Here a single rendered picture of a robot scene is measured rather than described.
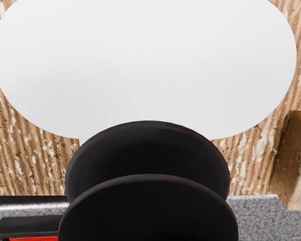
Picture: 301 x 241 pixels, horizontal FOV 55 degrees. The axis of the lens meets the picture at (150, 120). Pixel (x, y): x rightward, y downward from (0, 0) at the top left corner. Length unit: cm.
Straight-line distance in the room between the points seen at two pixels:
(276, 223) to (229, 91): 16
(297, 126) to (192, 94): 6
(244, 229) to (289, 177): 10
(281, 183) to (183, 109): 8
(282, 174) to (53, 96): 14
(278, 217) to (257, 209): 2
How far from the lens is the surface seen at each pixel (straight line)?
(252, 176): 21
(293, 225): 30
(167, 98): 15
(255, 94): 16
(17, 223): 27
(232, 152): 19
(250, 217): 27
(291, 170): 19
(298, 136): 18
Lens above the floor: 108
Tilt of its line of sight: 59 degrees down
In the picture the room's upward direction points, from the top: 178 degrees clockwise
